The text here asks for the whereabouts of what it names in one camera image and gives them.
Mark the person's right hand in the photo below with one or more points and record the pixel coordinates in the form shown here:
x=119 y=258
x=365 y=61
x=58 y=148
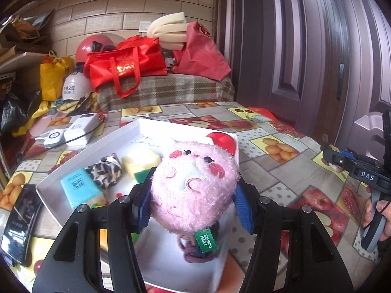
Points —
x=376 y=221

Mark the leopard print scrunchie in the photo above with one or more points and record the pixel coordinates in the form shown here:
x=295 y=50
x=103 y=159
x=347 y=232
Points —
x=106 y=172

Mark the fruit pattern tablecloth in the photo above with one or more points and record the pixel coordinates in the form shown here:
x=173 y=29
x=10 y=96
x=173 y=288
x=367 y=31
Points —
x=284 y=165

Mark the cream foam stack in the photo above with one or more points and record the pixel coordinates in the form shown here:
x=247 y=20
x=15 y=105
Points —
x=170 y=30

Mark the red helmet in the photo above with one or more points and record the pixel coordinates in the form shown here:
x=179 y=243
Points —
x=93 y=43

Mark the yellow shopping bag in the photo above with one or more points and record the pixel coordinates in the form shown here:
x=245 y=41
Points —
x=53 y=71

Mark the red tote bag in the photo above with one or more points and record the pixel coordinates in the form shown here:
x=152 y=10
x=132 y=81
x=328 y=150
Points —
x=124 y=66

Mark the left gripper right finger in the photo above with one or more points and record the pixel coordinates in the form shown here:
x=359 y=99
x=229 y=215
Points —
x=314 y=263

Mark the yellow sponge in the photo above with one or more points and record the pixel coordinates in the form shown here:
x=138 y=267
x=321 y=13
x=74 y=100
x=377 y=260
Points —
x=138 y=163

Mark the red plush apple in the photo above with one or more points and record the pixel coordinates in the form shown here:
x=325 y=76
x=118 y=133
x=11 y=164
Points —
x=223 y=140

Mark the brown wooden door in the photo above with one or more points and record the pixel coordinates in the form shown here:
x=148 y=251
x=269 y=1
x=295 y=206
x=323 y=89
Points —
x=336 y=72

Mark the plaid blanket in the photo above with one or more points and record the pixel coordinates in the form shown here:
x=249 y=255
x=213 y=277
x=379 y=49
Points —
x=166 y=90

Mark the white safety helmet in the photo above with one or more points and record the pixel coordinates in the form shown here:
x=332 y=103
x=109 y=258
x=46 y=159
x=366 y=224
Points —
x=76 y=86

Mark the black smartphone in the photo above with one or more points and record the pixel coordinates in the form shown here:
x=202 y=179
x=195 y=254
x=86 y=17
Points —
x=20 y=224

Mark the pink plush pig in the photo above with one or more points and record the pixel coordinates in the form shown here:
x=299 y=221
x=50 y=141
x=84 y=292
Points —
x=191 y=189

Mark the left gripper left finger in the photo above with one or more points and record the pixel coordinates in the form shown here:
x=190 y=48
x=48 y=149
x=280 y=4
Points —
x=73 y=263

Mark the red bag under table edge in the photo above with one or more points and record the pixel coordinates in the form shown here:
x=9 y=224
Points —
x=264 y=112

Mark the teal tissue pack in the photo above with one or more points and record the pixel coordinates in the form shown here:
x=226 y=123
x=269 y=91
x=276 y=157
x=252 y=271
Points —
x=80 y=188

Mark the dark red plastic bag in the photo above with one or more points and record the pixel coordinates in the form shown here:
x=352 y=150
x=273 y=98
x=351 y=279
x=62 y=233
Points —
x=200 y=56

